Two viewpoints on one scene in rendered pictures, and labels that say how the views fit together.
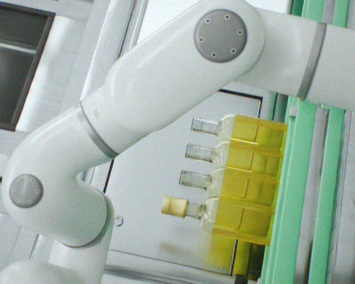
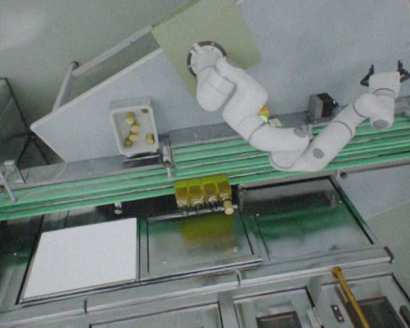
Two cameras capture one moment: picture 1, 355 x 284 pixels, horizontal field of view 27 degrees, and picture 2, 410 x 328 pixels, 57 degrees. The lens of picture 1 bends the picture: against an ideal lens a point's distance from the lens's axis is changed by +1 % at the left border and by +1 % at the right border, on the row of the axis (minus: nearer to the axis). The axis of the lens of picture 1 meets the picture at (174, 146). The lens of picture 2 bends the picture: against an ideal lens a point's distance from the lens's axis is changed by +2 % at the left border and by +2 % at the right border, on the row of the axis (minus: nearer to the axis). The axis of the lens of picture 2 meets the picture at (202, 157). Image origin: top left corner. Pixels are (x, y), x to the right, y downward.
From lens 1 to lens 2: 1.31 m
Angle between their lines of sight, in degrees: 63
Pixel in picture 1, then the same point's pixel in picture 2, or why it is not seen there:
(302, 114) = (180, 158)
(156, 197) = (216, 239)
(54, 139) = (275, 130)
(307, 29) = (208, 68)
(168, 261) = (243, 225)
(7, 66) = not seen: outside the picture
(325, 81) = not seen: hidden behind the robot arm
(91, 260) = not seen: hidden behind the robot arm
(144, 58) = (248, 80)
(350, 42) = (208, 62)
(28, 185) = (297, 131)
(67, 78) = (157, 314)
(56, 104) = (177, 312)
